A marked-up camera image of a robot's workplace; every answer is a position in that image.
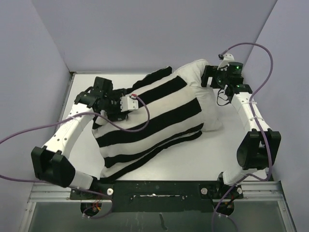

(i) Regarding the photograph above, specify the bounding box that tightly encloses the black white striped pillowcase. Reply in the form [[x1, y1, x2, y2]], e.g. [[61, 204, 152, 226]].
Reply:
[[92, 67, 204, 182]]

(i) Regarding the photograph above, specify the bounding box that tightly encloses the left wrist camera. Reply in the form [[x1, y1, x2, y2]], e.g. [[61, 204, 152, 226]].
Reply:
[[120, 96, 139, 112]]

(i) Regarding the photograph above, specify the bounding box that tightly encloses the purple cable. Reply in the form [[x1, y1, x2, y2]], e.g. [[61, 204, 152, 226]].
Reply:
[[0, 94, 152, 218], [212, 43, 275, 232]]

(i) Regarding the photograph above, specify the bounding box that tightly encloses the white pillow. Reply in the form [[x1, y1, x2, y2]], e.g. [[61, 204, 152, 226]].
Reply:
[[173, 59, 222, 132]]

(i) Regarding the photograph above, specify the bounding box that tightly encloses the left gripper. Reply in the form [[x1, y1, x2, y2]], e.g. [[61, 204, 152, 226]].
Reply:
[[103, 90, 128, 120]]

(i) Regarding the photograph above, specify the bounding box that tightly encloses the aluminium frame rail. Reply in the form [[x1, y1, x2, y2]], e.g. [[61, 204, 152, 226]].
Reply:
[[28, 183, 71, 203]]

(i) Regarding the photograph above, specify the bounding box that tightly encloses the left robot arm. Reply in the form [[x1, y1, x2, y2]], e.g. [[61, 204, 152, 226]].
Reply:
[[31, 77, 127, 199]]

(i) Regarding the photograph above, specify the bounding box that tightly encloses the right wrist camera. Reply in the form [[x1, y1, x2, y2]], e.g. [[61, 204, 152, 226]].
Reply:
[[217, 53, 235, 70]]

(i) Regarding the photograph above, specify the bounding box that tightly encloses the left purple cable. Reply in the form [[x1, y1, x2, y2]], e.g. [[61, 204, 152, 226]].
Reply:
[[0, 94, 152, 218]]

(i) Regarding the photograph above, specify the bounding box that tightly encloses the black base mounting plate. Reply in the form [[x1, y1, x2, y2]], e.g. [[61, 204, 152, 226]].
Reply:
[[70, 180, 243, 213]]

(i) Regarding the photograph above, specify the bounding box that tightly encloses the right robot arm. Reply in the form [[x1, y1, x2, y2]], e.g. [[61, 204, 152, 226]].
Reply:
[[201, 61, 281, 198]]

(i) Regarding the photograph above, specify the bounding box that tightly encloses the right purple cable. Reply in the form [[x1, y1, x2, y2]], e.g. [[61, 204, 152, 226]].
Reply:
[[212, 43, 275, 232]]

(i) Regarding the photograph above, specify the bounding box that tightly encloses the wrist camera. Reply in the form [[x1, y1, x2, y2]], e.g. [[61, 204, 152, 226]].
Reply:
[[217, 53, 235, 70], [120, 96, 139, 112]]

